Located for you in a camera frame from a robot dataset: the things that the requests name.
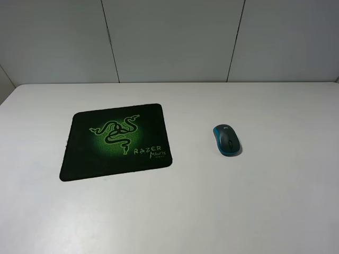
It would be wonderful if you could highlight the black green Razer mouse pad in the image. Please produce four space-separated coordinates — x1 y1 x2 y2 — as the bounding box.
59 103 173 182

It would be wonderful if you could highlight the grey blue wireless mouse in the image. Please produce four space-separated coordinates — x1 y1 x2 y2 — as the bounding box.
213 124 242 157

